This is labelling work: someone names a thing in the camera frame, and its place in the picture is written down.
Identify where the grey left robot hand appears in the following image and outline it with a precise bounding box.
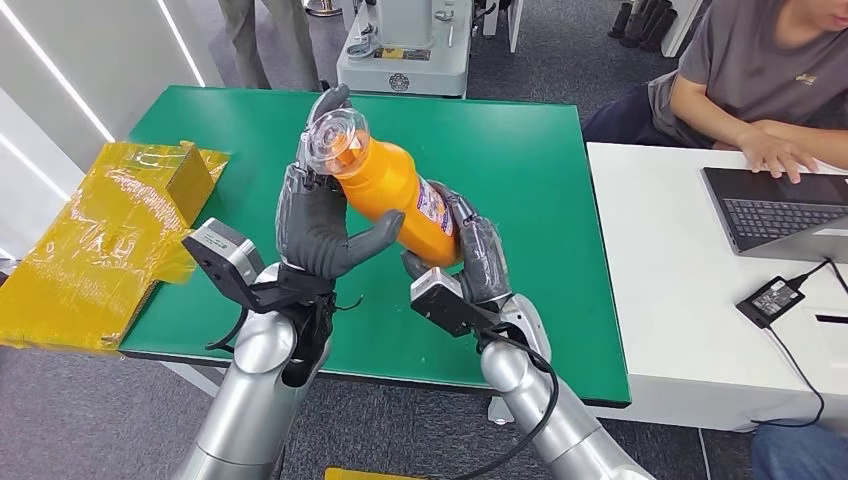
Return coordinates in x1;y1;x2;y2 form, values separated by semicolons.
274;84;407;281

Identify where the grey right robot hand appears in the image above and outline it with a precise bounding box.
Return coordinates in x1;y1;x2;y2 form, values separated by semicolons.
400;180;513;307

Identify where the orange plastic bottle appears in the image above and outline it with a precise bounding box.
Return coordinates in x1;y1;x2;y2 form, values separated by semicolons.
305;107;463;270

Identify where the white machine base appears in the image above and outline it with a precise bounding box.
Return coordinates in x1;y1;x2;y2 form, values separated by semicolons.
335;0;475;101

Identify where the standing person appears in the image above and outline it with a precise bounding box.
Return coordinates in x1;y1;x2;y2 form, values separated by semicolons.
217;0;324;92

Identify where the white table leg bar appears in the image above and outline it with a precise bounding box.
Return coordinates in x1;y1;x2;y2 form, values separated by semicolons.
162;360;225;399

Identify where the yellow wrapped cardboard box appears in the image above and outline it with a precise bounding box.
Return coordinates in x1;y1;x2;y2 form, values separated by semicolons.
0;140;230;354

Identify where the white furniture panel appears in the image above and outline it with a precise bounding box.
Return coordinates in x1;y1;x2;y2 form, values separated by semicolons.
482;0;525;54

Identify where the yellow flat object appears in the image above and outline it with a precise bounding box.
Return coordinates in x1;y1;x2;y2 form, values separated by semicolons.
323;467;425;480

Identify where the black boot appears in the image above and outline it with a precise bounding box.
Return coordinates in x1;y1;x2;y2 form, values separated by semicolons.
635;5;678;54
608;1;635;40

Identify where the dark grey laptop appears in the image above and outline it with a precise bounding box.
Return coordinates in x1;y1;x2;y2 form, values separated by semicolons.
700;166;848;264

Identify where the black power adapter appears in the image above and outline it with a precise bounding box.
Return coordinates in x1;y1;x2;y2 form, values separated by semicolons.
734;276;807;330

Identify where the person's right hand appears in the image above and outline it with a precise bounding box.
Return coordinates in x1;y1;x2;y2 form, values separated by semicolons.
737;127;819;185

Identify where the white cabinet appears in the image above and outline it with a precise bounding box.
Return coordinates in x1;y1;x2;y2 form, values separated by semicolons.
660;0;705;60

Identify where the seated person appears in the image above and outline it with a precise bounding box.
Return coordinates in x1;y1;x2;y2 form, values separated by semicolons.
581;0;848;187

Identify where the blue fabric object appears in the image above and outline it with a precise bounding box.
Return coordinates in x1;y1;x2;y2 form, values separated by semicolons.
751;423;848;480

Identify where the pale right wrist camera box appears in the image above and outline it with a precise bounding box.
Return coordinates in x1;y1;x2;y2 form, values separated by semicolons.
409;266;495;339

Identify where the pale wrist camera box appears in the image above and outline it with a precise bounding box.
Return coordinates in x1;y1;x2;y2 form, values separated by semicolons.
409;266;495;339
182;217;268;313

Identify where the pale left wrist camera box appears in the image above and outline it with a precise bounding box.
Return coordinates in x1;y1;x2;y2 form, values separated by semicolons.
182;217;268;313

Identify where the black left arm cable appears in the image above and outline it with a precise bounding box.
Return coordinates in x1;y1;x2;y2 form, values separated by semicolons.
203;307;250;352

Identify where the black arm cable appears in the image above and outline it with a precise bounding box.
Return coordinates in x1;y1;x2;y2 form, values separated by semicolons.
457;327;562;480
203;307;250;352

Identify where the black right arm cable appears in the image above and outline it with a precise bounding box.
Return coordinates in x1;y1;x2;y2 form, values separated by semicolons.
457;327;562;480

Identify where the black adapter laptop cable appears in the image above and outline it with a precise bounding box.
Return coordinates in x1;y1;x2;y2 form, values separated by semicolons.
801;258;848;296

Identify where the black adapter mains cable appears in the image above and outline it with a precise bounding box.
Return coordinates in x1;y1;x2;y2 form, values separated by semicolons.
750;326;827;429

